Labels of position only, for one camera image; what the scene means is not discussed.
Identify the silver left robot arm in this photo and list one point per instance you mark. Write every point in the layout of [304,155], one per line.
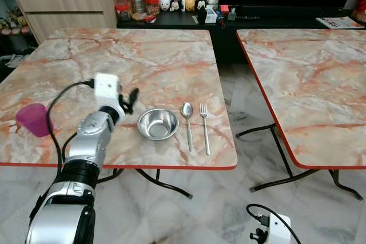
[91,136]

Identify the stainless steel bowl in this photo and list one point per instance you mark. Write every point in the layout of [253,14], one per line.
[158,124]

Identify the stainless steel spoon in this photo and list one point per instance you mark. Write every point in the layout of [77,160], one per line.
[187,110]

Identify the stainless steel fork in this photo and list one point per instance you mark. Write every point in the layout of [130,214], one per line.
[205,124]

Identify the black low television console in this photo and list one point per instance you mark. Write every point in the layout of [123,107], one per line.
[171,22]

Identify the small red lid jar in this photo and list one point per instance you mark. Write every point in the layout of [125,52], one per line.
[123,12]

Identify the pink plastic cup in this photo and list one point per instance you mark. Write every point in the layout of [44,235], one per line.
[34,119]

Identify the white round plush figurine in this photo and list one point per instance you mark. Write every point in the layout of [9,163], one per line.
[164,3]

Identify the black round plush figurine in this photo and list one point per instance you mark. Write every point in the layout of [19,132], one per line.
[176,4]
[201,3]

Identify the yellow round plush figurine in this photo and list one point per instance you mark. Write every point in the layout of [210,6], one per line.
[189,3]

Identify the small white box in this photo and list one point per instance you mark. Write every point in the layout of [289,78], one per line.
[211,16]

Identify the light wooden drawer cabinet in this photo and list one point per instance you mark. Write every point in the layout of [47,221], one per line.
[68,4]

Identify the small red block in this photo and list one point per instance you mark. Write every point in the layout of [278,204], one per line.
[225,8]

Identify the shelf of small toys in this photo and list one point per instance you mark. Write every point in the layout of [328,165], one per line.
[12,22]

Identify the red decorative figure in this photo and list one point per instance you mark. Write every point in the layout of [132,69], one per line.
[361,4]

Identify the printed magazine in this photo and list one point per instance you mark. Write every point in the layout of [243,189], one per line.
[340,23]

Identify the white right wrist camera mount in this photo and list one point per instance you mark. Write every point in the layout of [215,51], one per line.
[280,230]

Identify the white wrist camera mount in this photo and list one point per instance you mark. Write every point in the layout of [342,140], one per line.
[106,87]
[280,230]

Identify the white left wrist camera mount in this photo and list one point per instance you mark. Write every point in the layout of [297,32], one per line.
[106,87]

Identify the black metal table leg frame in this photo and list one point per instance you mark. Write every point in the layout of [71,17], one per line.
[286,179]
[171,189]

